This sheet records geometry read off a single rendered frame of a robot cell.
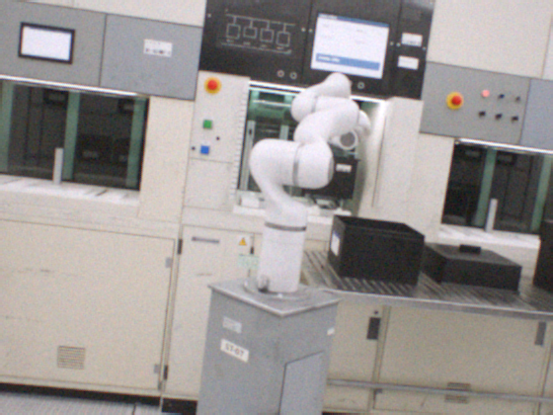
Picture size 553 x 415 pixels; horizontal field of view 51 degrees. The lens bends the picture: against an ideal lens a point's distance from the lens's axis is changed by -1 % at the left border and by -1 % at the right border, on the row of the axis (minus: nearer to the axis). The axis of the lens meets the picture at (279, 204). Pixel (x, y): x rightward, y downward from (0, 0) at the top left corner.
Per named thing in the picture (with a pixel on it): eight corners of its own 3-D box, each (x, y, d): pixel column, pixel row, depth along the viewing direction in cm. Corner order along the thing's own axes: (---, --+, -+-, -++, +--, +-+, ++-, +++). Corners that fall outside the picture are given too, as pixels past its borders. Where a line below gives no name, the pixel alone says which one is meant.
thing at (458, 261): (439, 285, 200) (445, 248, 199) (415, 265, 230) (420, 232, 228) (520, 294, 203) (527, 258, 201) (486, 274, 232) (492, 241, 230)
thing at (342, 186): (299, 202, 254) (310, 129, 249) (294, 196, 274) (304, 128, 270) (355, 208, 256) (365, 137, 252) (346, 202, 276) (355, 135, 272)
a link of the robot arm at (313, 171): (270, 190, 161) (327, 199, 157) (270, 151, 155) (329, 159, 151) (314, 121, 202) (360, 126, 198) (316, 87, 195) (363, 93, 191)
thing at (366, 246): (326, 258, 221) (332, 213, 218) (397, 266, 223) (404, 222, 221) (337, 277, 193) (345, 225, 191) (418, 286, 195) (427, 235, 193)
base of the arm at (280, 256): (280, 304, 153) (289, 236, 150) (229, 286, 164) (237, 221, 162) (322, 295, 167) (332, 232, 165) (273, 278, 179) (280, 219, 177)
